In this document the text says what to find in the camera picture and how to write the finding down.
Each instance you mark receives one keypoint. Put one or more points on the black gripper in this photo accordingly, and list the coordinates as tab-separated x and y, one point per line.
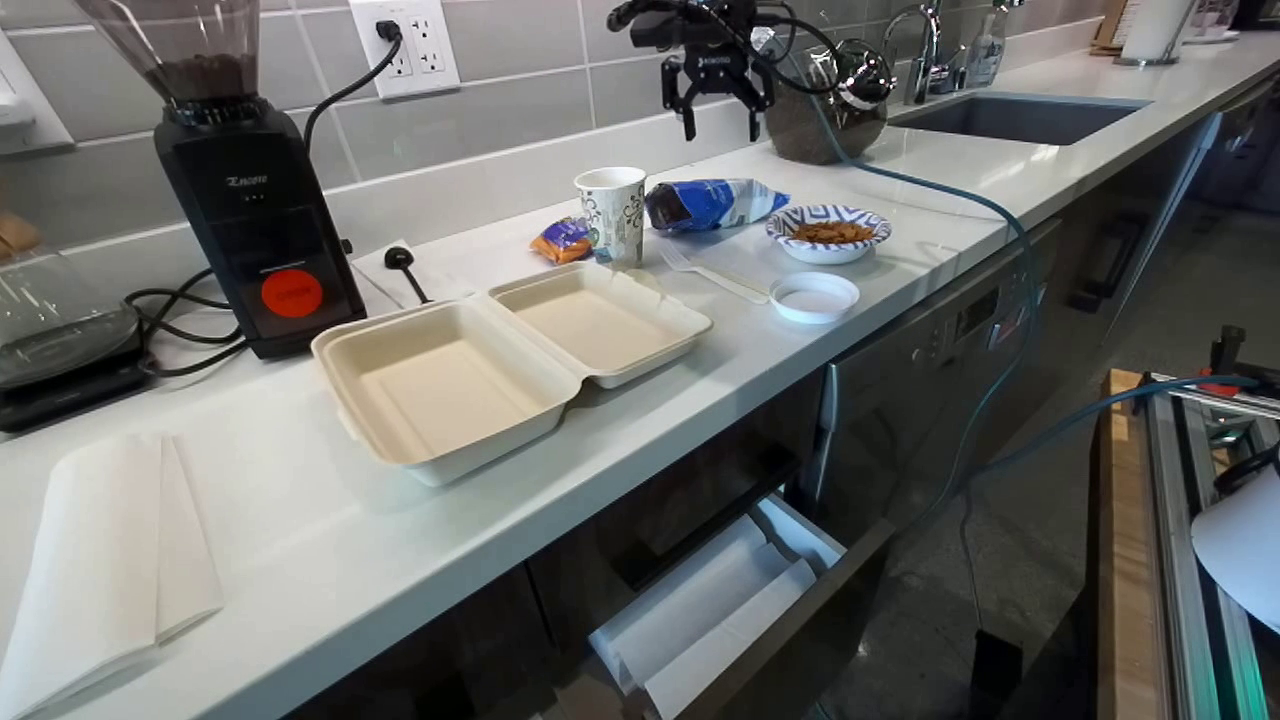
718	36

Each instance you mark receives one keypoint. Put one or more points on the white and blue snack packet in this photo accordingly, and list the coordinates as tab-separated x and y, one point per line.
700	204

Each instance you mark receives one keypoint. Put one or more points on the brown snacks in bowl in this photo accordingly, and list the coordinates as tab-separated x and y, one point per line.
832	233

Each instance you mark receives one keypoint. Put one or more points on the small orange snack packet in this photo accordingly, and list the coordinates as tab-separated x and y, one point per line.
562	241

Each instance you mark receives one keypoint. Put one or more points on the beige clamshell food pack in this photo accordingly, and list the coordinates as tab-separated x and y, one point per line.
440	393

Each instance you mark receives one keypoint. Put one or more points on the dark grey countertop container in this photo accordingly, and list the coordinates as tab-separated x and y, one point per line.
813	134

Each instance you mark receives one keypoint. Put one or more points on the white patterned paper cup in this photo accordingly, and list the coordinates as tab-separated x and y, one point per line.
615	221

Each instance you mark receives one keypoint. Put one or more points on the blue patterned white bowl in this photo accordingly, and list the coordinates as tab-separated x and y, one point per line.
800	251

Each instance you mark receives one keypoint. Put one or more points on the chrome faucet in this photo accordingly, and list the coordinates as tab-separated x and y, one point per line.
934	54

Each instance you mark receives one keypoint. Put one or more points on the clear soap bottle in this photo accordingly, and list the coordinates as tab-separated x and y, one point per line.
990	44

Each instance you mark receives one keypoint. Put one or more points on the stainless steel sink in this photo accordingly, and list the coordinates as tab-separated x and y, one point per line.
1013	116

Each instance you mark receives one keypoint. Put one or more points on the stainless dishwasher front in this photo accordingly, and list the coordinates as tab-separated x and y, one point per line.
920	361

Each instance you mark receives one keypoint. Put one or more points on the white paper towel roll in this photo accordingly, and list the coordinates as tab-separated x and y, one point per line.
1155	31

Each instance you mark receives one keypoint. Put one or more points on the black coffee grinder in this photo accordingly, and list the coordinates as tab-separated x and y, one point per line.
252	200

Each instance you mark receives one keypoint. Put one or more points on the open dark drawer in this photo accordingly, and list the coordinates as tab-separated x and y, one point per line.
840	585

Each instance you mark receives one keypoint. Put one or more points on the white wrap roll box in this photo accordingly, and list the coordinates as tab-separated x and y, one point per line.
747	641

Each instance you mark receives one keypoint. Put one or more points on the light wooden beam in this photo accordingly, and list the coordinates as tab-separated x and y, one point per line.
1125	561

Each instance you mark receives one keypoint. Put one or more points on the white round disc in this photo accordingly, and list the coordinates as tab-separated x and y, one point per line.
1247	547

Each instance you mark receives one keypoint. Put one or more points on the black appliance with glass lid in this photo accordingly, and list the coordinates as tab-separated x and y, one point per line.
67	344

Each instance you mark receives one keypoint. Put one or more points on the brown wooden item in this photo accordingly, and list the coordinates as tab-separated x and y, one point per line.
18	238

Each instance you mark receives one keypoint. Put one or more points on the folded white paper napkin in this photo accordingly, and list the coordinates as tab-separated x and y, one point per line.
94	561

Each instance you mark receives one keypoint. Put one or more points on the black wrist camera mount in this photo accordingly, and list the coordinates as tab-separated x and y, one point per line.
645	21

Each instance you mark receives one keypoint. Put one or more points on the white wall outlet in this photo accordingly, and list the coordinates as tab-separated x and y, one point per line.
425	60

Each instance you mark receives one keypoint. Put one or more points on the aluminium rail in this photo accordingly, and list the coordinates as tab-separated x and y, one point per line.
1181	561

